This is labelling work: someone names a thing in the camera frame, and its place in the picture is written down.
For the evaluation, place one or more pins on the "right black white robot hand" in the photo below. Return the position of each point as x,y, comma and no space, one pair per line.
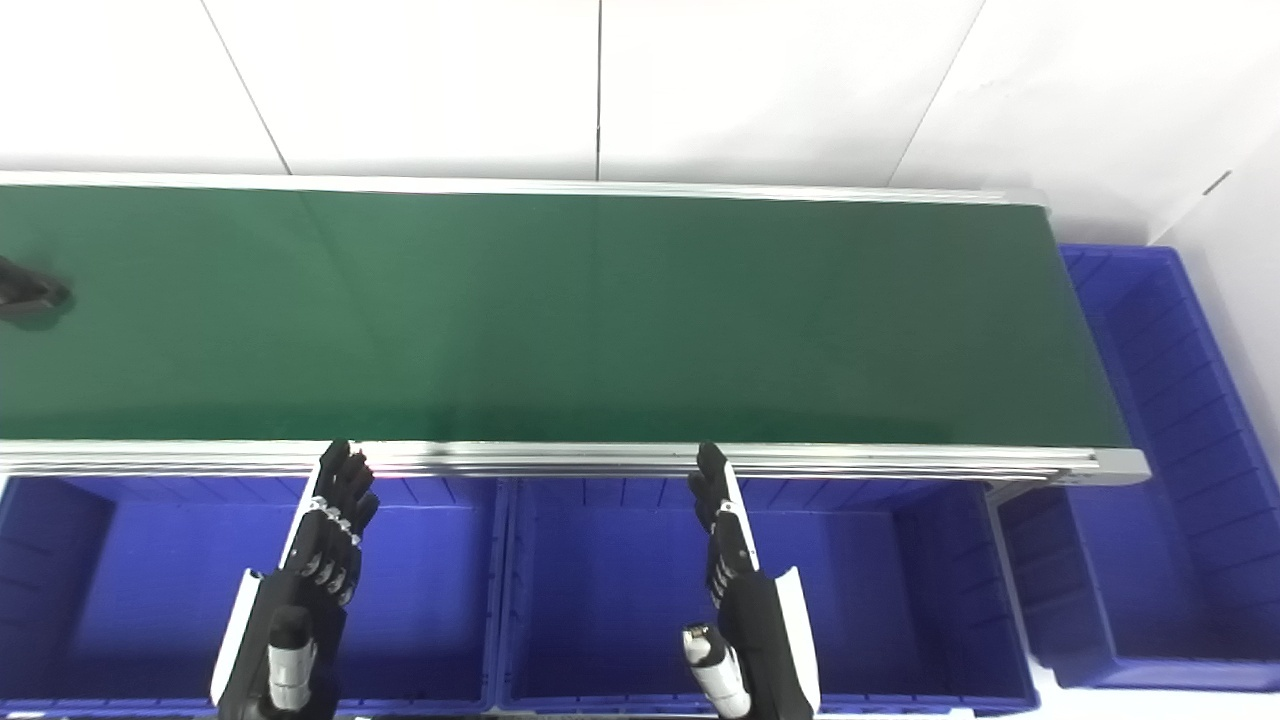
760,630

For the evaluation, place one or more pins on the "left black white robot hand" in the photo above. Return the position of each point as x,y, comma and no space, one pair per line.
300,600

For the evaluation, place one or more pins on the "black flanged machine part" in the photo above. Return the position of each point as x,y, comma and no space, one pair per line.
28,292

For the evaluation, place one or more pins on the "blue plastic bin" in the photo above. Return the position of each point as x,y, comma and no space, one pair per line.
150,590
620,590
1190,480

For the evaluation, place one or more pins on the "green conveyor belt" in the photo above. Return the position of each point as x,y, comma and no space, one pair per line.
600,320
560,458

